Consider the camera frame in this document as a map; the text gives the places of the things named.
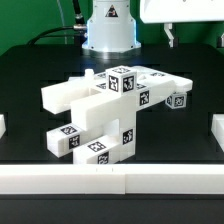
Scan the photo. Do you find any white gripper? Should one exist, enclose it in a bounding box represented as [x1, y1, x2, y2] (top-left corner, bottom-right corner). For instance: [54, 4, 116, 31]
[140, 0, 224, 48]

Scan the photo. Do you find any white tagged cube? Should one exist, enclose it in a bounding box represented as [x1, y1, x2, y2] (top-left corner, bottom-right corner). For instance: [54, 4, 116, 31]
[165, 93, 187, 109]

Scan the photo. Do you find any white tagged block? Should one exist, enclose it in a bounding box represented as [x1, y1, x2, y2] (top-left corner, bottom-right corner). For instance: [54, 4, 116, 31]
[106, 66, 137, 95]

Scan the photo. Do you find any white chair back frame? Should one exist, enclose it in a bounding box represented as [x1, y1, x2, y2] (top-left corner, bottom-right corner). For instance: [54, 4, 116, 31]
[41, 66, 193, 130]

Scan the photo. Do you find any white chair seat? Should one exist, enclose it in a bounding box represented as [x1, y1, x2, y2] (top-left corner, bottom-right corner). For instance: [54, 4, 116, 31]
[83, 109, 137, 158]

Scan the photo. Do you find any white part right edge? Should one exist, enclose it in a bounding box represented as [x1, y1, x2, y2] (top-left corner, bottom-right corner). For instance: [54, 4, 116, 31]
[211, 114, 224, 152]

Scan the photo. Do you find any white part edge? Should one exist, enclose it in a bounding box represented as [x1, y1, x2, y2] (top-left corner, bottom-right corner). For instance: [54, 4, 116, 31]
[0, 114, 6, 138]
[211, 114, 224, 152]

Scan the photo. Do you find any white part left edge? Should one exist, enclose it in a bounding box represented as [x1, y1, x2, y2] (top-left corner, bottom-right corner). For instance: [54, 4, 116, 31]
[0, 114, 6, 138]

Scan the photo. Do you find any black cable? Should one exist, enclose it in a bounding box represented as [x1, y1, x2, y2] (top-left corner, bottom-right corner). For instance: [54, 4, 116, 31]
[27, 0, 88, 46]

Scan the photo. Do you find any white front rail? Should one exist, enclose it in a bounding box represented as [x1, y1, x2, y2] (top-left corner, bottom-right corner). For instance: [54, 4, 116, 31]
[0, 164, 224, 194]

